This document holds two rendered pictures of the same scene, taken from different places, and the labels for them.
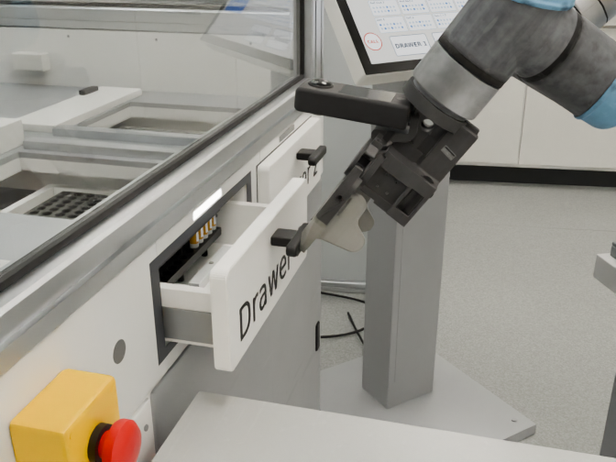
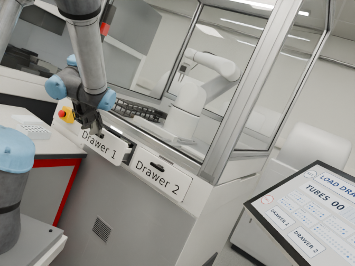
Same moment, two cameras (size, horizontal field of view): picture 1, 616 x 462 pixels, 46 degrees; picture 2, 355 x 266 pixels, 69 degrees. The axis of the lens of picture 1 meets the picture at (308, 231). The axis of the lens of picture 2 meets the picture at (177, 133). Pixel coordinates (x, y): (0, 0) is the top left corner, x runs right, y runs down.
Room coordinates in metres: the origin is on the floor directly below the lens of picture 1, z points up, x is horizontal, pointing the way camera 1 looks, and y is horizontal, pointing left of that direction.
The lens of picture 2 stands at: (1.30, -1.01, 1.22)
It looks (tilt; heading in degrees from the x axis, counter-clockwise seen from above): 8 degrees down; 103
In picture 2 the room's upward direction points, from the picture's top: 23 degrees clockwise
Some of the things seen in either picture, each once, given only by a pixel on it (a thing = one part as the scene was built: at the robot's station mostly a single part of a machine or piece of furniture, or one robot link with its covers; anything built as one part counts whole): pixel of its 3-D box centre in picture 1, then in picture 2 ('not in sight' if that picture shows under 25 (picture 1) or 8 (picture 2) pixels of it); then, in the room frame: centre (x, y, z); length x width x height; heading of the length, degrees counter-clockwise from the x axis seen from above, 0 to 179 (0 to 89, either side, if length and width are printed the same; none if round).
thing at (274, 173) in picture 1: (292, 173); (159, 173); (1.06, 0.02, 0.87); 0.29 x 0.02 x 0.11; 165
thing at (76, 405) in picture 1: (73, 438); (67, 114); (0.43, 0.17, 0.88); 0.07 x 0.05 x 0.07; 165
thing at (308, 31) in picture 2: not in sight; (289, 76); (1.39, 0.44, 1.52); 0.87 x 0.01 x 0.86; 75
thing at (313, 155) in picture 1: (310, 154); (158, 167); (1.05, 0.00, 0.91); 0.07 x 0.04 x 0.01; 165
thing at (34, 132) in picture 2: not in sight; (34, 132); (0.43, -0.02, 0.78); 0.12 x 0.08 x 0.04; 81
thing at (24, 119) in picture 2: not in sight; (27, 119); (0.25, 0.11, 0.77); 0.13 x 0.09 x 0.02; 88
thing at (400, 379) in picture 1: (418, 240); not in sight; (1.63, -0.27, 0.51); 0.50 x 0.45 x 1.02; 31
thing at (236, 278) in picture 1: (267, 261); (101, 141); (0.74, 0.05, 0.87); 0.29 x 0.02 x 0.11; 165
